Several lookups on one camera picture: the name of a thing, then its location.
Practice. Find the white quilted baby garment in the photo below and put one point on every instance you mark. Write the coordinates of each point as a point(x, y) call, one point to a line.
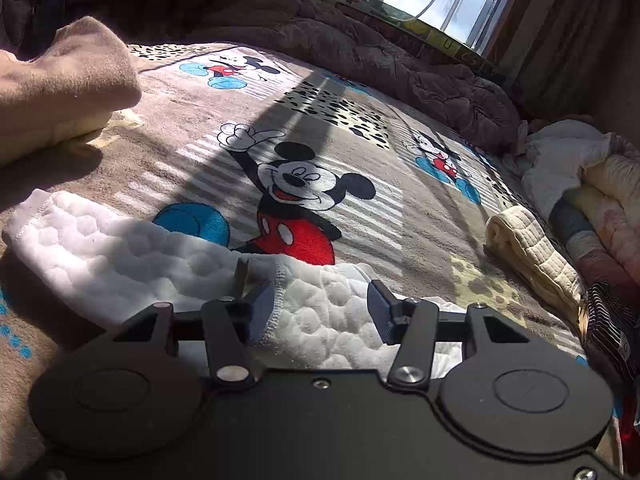
point(107, 267)

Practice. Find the curtain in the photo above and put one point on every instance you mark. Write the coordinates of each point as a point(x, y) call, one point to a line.
point(550, 51)

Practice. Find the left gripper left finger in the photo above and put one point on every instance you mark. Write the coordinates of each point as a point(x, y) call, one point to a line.
point(235, 321)

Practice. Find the navy striped garment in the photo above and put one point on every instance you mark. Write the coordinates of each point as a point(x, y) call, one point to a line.
point(610, 337)

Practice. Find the folded cream quilted cloth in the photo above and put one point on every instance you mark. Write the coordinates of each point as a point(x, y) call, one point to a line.
point(517, 238)

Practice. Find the Mickey Mouse fleece blanket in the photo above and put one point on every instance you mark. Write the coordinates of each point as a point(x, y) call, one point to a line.
point(262, 154)

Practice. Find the folded pink fleece garment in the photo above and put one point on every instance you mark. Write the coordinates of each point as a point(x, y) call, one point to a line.
point(70, 90)

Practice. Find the white crumpled sheet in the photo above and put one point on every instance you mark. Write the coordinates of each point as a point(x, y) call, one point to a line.
point(551, 161)

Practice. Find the purple jacket at bedside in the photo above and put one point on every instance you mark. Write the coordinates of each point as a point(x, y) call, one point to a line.
point(15, 15)

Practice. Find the purple crumpled quilt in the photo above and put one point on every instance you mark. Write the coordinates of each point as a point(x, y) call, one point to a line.
point(318, 33)

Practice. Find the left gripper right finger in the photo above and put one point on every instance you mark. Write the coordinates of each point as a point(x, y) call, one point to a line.
point(411, 326)

